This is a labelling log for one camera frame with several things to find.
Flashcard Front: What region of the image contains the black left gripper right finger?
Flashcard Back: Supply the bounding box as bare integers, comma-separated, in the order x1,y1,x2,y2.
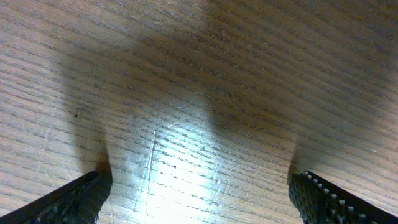
289,171,397,224

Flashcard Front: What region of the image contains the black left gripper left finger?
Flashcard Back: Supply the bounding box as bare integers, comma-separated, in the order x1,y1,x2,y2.
1,171,113,224

